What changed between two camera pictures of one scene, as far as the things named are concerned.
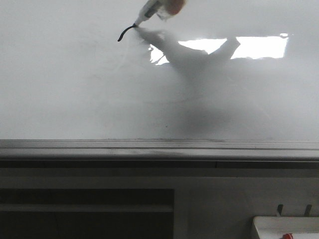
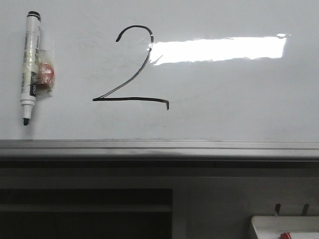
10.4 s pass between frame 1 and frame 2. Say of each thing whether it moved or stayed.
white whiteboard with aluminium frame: stayed
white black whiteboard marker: moved
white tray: stayed
